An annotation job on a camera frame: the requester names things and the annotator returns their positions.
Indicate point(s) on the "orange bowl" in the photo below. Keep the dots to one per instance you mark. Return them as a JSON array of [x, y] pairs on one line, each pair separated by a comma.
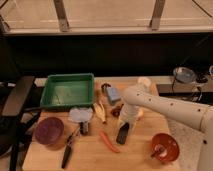
[[171, 146]]

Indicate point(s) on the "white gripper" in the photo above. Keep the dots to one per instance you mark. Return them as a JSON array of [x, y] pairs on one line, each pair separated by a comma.
[[128, 114]]

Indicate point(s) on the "orange carrot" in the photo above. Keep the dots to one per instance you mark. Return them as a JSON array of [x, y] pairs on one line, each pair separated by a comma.
[[104, 137]]

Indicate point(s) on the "black handled knife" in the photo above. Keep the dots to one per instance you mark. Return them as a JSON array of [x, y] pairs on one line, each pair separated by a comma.
[[68, 148]]

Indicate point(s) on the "white paper cup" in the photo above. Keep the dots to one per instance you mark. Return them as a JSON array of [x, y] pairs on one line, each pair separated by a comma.
[[145, 81]]

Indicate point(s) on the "blue sponge block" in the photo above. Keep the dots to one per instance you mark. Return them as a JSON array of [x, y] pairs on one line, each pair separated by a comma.
[[113, 95]]

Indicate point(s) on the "purple bowl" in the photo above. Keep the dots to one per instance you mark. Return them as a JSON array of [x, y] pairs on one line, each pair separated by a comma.
[[49, 130]]

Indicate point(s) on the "small dark mushroom toy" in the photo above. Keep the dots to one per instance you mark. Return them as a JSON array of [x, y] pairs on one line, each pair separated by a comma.
[[104, 88]]

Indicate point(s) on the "utensil in orange bowl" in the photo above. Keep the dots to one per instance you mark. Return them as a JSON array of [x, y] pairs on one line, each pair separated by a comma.
[[157, 152]]

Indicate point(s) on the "metal bowl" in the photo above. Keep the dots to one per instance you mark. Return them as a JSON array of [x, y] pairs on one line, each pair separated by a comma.
[[184, 75]]

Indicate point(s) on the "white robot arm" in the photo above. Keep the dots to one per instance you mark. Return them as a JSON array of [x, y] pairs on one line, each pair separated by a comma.
[[195, 115]]

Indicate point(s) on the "green plastic tray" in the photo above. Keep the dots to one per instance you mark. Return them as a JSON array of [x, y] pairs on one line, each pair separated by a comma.
[[64, 91]]

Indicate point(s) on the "black chair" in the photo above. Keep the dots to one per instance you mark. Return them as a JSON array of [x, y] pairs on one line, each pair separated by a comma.
[[12, 130]]

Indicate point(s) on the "small dark brush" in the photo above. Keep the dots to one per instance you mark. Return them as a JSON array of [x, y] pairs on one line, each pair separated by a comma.
[[84, 128]]

